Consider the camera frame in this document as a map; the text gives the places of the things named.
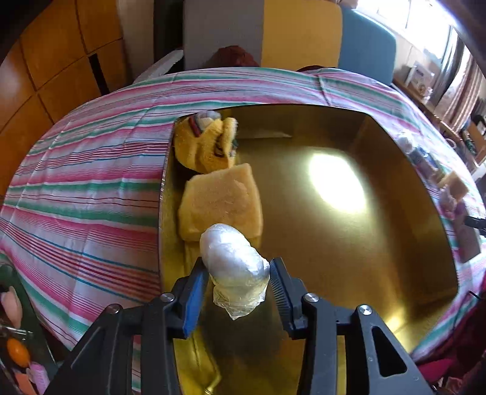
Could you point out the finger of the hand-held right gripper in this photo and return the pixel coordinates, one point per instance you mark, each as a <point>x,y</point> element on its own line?
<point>476,222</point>

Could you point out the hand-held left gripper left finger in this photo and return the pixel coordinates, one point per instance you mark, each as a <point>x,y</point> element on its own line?
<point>195,300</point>

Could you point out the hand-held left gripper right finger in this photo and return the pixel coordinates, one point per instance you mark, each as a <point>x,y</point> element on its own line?
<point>279,288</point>

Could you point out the plastic-wrapped white bun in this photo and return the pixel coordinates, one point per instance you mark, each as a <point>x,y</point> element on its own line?
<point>231,258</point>

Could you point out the gold gift box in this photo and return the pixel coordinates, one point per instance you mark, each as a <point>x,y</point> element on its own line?
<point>341,258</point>

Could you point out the brown sponge cake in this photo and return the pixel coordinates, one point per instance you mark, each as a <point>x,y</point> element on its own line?
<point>453,185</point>

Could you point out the yellow sponge cake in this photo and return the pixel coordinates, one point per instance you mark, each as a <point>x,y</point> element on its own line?
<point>220,201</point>

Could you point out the wooden shelf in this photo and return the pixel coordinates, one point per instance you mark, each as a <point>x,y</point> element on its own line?
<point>440,117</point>

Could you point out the striped curtain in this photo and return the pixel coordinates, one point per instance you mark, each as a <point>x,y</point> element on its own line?
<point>459,83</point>

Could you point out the red clothing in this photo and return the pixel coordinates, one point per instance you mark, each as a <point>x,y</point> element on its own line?
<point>452,364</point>

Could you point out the yellow plush toy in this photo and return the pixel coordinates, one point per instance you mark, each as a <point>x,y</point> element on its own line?
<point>197,148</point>

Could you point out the striped tablecloth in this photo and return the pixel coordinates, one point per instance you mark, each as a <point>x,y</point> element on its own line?
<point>95,182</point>

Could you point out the white carton on shelf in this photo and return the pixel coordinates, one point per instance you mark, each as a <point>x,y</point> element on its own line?
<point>417,78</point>

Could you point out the pink packet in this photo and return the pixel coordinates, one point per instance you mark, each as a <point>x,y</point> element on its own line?
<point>38,378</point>

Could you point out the pink soft toy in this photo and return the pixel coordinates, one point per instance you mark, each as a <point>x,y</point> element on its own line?
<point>11,305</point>

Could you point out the orange egg-shaped toy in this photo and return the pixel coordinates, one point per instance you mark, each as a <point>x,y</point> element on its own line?
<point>18,352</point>

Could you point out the blue chair back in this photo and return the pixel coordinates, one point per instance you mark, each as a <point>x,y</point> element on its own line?
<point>366,49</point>

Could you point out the dark red cushion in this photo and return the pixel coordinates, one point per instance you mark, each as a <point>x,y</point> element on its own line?
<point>235,57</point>

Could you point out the yellow chair back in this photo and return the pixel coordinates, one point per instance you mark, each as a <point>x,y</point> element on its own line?
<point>300,34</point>

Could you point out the grey chair back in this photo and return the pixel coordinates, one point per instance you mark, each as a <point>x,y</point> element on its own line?
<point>224,26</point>

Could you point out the wooden cabinet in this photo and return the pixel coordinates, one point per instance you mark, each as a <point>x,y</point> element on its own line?
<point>57,57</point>

